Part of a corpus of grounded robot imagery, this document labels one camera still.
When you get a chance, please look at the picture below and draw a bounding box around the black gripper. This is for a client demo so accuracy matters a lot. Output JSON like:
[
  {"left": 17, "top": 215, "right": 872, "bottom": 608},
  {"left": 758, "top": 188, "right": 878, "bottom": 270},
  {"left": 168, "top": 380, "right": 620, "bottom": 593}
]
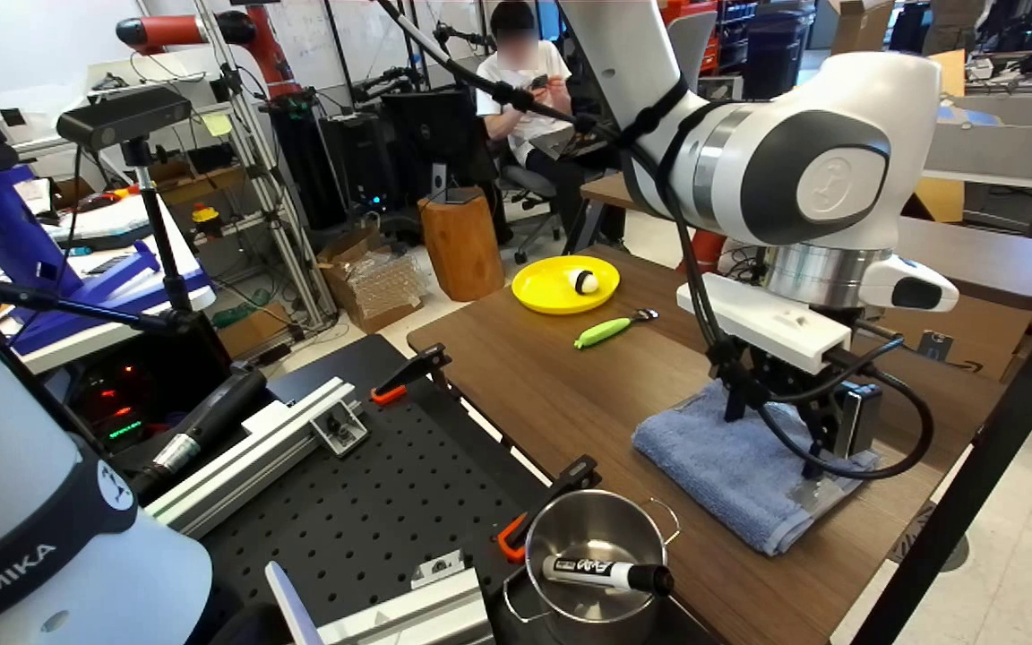
[{"left": 712, "top": 332, "right": 862, "bottom": 482}]

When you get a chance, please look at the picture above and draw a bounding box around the blue towel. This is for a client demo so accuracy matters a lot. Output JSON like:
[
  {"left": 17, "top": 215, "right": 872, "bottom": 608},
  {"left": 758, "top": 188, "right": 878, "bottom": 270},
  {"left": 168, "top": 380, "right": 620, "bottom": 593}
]
[{"left": 628, "top": 380, "right": 878, "bottom": 557}]

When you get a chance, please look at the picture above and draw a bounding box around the cardboard box with label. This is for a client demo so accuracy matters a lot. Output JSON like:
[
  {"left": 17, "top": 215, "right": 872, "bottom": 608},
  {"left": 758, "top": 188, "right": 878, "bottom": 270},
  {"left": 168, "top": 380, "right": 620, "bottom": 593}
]
[{"left": 949, "top": 291, "right": 1032, "bottom": 384}]

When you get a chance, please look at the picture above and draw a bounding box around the white black marker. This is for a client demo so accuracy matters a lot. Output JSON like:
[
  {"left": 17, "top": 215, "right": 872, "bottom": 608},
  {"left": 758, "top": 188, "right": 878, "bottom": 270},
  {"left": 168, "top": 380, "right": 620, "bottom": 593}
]
[{"left": 536, "top": 549, "right": 678, "bottom": 598}]

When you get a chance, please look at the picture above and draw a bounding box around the orange black clamp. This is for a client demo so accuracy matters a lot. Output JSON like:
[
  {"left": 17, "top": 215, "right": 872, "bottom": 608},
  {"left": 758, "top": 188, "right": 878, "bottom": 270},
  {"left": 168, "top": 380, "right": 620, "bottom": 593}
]
[
  {"left": 492, "top": 451, "right": 604, "bottom": 565},
  {"left": 367, "top": 345, "right": 455, "bottom": 413}
]

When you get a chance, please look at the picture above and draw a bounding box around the yellow plastic bowl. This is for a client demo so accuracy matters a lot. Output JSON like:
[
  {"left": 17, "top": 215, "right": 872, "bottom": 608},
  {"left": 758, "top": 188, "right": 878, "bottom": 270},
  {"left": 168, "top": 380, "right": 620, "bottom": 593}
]
[{"left": 508, "top": 251, "right": 622, "bottom": 320}]

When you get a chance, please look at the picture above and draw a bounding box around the tan wooden board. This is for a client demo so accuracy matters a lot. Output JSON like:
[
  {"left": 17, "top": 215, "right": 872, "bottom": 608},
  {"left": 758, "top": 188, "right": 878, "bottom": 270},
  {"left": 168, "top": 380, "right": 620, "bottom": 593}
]
[{"left": 911, "top": 45, "right": 971, "bottom": 227}]

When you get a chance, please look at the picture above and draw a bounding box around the grey flat box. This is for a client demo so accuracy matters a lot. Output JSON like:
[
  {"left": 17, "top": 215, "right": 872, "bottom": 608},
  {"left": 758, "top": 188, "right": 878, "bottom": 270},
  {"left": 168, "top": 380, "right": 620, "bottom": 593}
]
[{"left": 923, "top": 117, "right": 1032, "bottom": 181}]

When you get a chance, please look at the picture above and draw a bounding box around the open laptop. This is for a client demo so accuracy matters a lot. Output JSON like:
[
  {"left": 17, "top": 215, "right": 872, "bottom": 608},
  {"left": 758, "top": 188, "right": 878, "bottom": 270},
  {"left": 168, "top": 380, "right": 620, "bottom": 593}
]
[{"left": 528, "top": 114, "right": 615, "bottom": 161}]

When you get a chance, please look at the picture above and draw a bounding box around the wooden stump block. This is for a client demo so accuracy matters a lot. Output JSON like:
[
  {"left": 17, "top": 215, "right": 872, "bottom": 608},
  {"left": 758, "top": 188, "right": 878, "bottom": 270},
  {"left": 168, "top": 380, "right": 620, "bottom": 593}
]
[{"left": 416, "top": 181, "right": 508, "bottom": 305}]

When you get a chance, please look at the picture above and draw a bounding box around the grey office chair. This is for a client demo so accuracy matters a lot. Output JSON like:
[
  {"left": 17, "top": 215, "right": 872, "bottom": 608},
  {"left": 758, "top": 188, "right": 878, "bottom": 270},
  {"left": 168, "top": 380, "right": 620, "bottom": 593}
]
[{"left": 668, "top": 6, "right": 724, "bottom": 90}]

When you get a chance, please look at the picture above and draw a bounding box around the black perforated breadboard plate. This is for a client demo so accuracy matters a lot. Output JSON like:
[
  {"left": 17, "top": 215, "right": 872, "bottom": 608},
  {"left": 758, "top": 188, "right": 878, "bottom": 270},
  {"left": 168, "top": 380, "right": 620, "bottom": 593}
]
[{"left": 198, "top": 332, "right": 567, "bottom": 645}]

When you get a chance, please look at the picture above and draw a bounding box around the seated person white shirt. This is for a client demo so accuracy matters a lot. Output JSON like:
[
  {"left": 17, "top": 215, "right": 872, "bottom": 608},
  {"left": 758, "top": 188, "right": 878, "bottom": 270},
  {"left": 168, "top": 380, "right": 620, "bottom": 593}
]
[{"left": 472, "top": 0, "right": 615, "bottom": 243}]

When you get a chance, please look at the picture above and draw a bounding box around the open cardboard box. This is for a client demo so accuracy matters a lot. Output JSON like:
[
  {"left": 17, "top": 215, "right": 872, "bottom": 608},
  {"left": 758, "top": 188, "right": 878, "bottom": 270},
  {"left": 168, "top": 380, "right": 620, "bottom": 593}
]
[{"left": 315, "top": 228, "right": 426, "bottom": 335}]

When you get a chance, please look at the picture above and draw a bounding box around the aluminium truss tower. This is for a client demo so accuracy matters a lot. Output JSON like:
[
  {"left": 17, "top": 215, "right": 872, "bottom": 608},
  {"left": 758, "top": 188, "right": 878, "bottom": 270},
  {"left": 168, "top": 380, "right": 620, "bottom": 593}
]
[{"left": 189, "top": 0, "right": 341, "bottom": 335}]

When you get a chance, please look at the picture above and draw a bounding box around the black cylinder silver tip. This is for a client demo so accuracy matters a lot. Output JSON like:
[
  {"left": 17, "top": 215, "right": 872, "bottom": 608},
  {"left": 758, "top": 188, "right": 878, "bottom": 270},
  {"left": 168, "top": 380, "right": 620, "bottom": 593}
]
[{"left": 134, "top": 365, "right": 269, "bottom": 494}]

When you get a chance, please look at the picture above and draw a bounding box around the blue white machine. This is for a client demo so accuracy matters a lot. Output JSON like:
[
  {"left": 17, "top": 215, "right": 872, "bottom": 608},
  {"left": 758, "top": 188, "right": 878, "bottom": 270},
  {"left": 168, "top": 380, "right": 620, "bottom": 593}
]
[{"left": 0, "top": 58, "right": 218, "bottom": 363}]

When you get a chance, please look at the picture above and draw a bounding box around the green handled kitchen tool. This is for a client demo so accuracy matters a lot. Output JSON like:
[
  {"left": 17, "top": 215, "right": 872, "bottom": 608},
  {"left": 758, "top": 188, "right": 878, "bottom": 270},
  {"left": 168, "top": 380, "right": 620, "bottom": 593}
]
[{"left": 568, "top": 305, "right": 663, "bottom": 356}]

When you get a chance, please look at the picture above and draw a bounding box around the black metal frame post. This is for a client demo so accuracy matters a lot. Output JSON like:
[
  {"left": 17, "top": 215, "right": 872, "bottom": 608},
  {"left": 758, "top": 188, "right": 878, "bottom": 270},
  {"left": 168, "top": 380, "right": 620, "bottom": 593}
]
[{"left": 850, "top": 271, "right": 1032, "bottom": 645}]

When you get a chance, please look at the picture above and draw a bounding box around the steel pot with handles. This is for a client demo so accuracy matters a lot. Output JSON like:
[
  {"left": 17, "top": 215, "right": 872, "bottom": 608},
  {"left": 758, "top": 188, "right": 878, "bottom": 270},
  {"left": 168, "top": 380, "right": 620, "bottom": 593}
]
[{"left": 497, "top": 482, "right": 684, "bottom": 629}]

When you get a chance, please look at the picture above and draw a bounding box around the short aluminium extrusion bracket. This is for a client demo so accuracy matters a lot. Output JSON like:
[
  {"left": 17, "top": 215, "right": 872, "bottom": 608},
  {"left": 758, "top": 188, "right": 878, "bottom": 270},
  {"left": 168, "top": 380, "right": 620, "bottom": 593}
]
[{"left": 260, "top": 549, "right": 496, "bottom": 645}]

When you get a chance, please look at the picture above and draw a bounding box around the long aluminium extrusion rail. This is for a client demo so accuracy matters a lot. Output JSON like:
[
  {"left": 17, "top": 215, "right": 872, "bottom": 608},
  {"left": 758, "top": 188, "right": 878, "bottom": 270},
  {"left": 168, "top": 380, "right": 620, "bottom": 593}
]
[{"left": 143, "top": 376, "right": 373, "bottom": 540}]

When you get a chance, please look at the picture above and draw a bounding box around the black camera on stand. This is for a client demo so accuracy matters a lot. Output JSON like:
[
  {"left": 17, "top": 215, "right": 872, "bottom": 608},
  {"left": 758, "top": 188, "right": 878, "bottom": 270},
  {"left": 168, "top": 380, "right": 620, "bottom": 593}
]
[{"left": 52, "top": 81, "right": 234, "bottom": 399}]

